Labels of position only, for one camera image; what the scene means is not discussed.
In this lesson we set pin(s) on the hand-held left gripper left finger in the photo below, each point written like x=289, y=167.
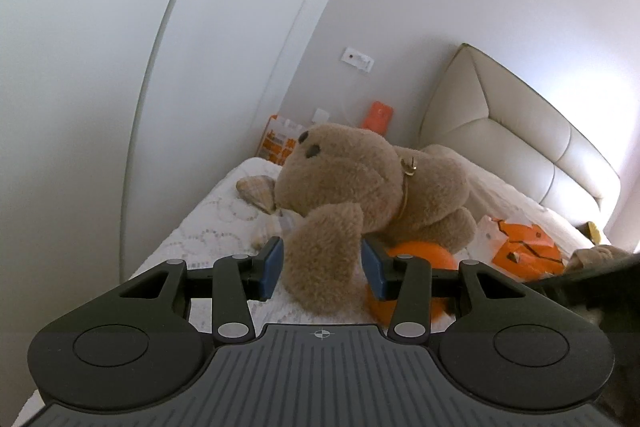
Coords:
x=272, y=269

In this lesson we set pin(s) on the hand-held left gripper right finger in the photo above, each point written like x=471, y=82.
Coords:
x=376, y=272

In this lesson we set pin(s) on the large orange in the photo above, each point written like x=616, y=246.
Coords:
x=430, y=254

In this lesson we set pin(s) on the brown plush teddy bear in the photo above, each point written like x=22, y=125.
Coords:
x=350, y=177

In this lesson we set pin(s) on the beige cloth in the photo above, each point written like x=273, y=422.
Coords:
x=595, y=257

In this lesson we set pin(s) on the small yellow item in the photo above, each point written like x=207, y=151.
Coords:
x=593, y=230

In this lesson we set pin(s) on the white lace bedspread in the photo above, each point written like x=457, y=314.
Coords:
x=220, y=217

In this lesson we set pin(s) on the plaid fabric cushion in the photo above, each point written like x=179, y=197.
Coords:
x=257, y=192

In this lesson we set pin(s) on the orange paper bag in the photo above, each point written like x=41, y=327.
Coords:
x=530, y=252

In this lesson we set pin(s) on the white paper bag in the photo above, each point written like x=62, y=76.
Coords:
x=484, y=239

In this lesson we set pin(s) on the orange and white package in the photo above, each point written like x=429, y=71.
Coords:
x=277, y=142

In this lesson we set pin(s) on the cream leather headboard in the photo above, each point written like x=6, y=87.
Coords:
x=515, y=132

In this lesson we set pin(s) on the white wall socket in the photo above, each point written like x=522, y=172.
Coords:
x=320, y=116

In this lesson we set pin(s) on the white wall switch plate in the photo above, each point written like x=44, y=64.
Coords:
x=357, y=60

